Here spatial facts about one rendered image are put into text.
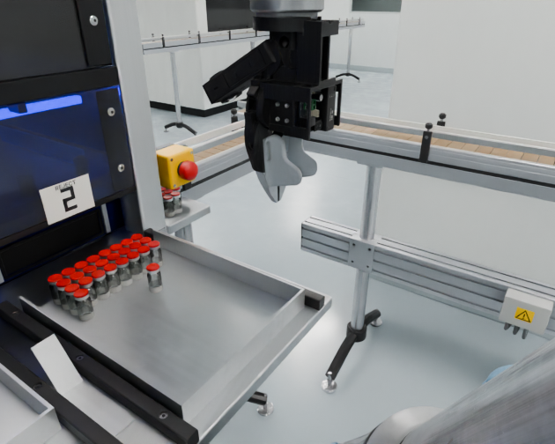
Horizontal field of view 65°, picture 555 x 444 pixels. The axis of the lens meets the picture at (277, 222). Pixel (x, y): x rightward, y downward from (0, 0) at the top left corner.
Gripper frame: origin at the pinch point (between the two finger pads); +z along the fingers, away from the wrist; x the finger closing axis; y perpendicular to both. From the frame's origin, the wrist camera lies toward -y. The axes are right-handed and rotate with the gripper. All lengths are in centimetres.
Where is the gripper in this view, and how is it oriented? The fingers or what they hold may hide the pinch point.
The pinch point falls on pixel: (271, 190)
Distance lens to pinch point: 55.0
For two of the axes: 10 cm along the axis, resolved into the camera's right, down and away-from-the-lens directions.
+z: 0.0, 8.9, 4.6
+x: 5.6, -3.8, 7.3
